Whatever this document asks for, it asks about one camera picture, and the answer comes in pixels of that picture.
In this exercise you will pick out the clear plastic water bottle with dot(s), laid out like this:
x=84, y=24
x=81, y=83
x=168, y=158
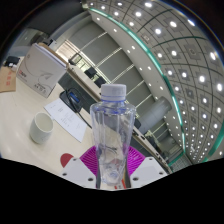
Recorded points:
x=112, y=133

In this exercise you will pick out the black box device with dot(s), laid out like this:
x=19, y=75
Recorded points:
x=12, y=62

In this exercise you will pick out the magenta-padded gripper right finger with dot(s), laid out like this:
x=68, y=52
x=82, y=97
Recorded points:
x=146, y=170

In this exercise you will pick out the white printed paper box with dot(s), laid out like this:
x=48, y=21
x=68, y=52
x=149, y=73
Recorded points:
x=41, y=71

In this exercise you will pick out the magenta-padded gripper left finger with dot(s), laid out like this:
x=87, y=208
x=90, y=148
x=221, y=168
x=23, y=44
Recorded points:
x=80, y=170

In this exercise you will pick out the white ceramic cup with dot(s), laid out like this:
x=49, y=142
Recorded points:
x=40, y=130

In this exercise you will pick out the ceiling lights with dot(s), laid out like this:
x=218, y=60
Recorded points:
x=173, y=24

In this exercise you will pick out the white paper sheet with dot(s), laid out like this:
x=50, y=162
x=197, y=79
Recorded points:
x=66, y=120

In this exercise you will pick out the flat round red coaster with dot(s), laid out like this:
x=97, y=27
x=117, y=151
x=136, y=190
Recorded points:
x=66, y=160

